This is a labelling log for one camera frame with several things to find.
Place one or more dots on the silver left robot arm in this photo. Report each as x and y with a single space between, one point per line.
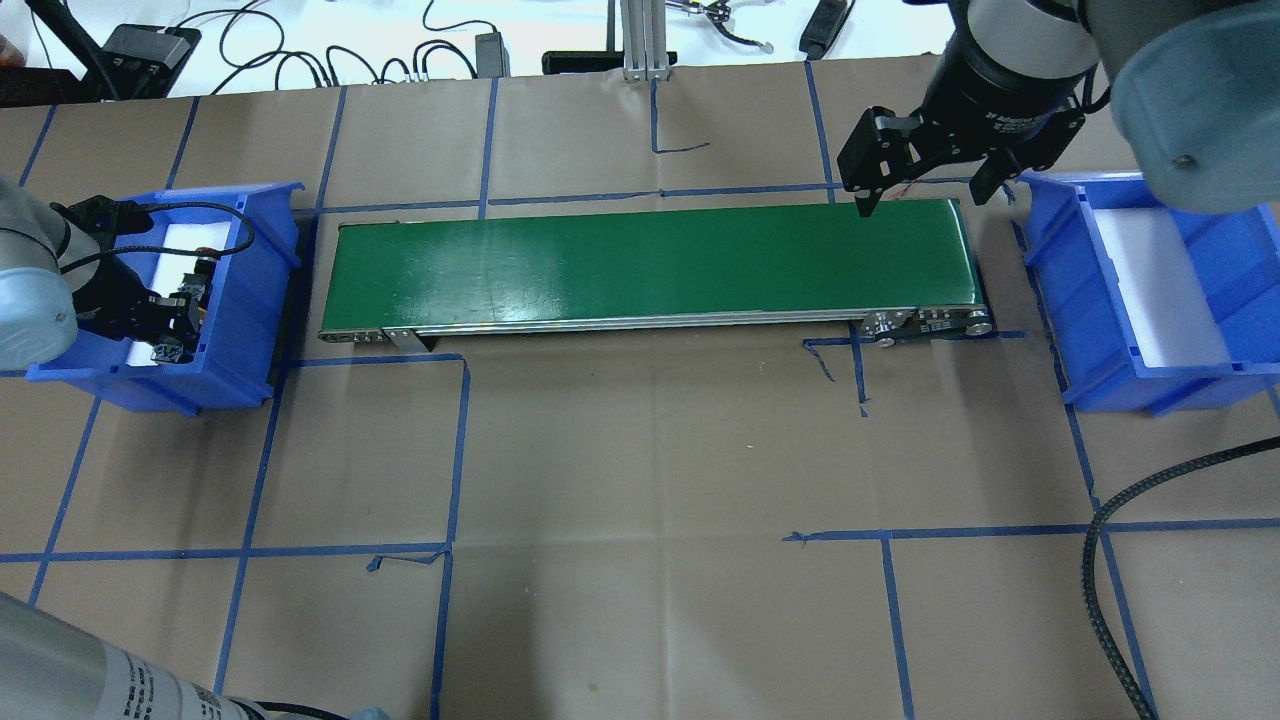
38 319

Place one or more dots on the aluminium frame post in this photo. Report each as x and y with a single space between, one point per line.
644 41

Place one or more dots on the white foam pad target bin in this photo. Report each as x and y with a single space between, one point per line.
1170 317

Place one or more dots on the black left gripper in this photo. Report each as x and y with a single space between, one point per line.
112 296

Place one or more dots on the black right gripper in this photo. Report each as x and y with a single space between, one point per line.
1000 92

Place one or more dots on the blue empty bin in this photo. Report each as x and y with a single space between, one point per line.
1235 257

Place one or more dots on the blue bin with buttons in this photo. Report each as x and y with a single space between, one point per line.
237 340

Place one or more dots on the green conveyor belt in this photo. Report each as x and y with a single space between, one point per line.
906 273

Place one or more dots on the black electronics box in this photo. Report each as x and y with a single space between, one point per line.
144 62

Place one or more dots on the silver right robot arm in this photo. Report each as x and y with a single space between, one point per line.
1191 86

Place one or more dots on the black power adapter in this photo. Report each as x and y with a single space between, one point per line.
491 56

